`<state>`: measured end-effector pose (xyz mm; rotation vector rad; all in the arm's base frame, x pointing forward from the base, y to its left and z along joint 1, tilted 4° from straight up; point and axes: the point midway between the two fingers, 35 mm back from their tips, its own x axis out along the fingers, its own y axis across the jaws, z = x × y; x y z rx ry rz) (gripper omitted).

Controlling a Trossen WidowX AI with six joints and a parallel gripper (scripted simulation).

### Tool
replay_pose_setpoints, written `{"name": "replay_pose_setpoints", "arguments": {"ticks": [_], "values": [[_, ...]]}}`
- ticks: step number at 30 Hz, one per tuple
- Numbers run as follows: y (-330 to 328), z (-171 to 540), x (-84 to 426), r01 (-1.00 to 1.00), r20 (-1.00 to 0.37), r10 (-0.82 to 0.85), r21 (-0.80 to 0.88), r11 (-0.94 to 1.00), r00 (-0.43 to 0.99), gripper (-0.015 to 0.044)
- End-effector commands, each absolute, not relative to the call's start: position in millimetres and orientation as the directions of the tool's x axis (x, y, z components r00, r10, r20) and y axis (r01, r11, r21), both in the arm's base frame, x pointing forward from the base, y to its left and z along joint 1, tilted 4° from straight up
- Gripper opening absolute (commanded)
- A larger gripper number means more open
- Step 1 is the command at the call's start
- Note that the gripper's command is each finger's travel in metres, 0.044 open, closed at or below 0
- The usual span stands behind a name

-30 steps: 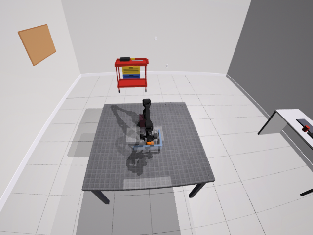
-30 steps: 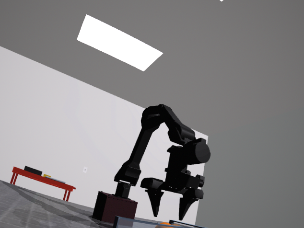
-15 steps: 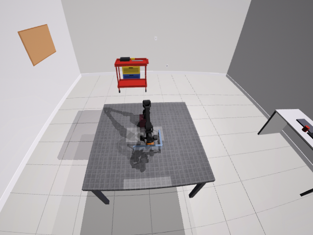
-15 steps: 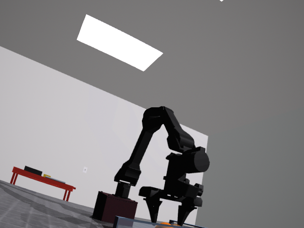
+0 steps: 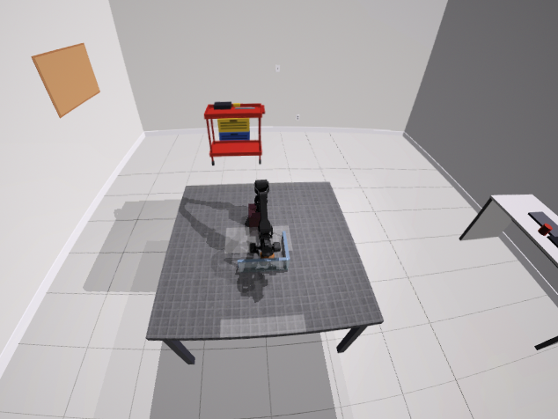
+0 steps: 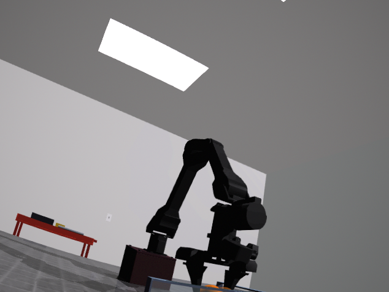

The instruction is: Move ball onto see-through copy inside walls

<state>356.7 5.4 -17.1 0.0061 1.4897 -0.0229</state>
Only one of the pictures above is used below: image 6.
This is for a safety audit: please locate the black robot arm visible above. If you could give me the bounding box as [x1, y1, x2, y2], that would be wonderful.
[144, 138, 267, 264]

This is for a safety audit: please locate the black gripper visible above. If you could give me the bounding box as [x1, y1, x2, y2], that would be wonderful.
[175, 228, 257, 290]

